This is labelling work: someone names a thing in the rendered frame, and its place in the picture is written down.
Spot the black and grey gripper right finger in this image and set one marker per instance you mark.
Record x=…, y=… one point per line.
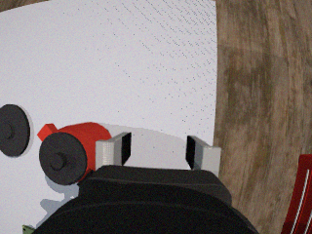
x=201, y=156

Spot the black round disc with center stud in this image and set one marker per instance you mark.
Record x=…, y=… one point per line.
x=15, y=135

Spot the red kettle with black handle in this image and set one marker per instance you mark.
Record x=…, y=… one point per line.
x=71, y=150

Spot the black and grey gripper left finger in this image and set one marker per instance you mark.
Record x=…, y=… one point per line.
x=114, y=151

